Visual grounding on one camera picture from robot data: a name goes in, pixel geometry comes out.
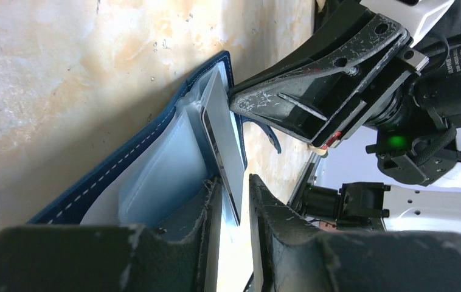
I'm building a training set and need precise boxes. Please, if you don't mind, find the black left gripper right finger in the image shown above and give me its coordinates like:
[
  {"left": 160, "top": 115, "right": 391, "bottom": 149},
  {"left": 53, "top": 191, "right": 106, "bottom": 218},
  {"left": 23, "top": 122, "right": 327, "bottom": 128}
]
[{"left": 249, "top": 174, "right": 461, "bottom": 291}]

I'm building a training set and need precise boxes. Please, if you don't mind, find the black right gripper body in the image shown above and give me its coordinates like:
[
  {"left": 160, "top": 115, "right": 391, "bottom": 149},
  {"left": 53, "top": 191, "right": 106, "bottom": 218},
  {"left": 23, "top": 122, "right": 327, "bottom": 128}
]
[{"left": 366, "top": 34, "right": 461, "bottom": 186}]

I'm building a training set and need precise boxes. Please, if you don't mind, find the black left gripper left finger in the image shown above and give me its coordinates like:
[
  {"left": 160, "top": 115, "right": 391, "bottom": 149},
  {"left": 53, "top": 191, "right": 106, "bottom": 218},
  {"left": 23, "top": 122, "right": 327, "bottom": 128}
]
[{"left": 0, "top": 177, "right": 223, "bottom": 291}]

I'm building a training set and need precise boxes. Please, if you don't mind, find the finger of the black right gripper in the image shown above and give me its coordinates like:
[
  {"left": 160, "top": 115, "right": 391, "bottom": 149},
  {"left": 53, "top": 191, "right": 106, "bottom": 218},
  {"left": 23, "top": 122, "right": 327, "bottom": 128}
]
[
  {"left": 230, "top": 1, "right": 375, "bottom": 95},
  {"left": 229, "top": 14, "right": 409, "bottom": 146}
]

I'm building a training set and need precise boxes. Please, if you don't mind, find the blue leather card holder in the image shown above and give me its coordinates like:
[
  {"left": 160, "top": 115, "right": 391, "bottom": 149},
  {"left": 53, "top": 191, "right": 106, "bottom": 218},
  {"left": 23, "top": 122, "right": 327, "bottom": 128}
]
[{"left": 27, "top": 50, "right": 283, "bottom": 226}]

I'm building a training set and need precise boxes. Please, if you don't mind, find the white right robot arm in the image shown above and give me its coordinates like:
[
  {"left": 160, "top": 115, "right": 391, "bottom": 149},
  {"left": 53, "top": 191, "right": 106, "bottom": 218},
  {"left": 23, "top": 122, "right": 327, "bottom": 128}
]
[{"left": 229, "top": 1, "right": 461, "bottom": 233}]

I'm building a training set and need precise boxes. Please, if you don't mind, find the grey card in holder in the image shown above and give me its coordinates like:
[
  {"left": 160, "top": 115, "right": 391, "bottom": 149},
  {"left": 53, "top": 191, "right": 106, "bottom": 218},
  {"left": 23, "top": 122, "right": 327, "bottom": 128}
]
[{"left": 201, "top": 62, "right": 244, "bottom": 226}]

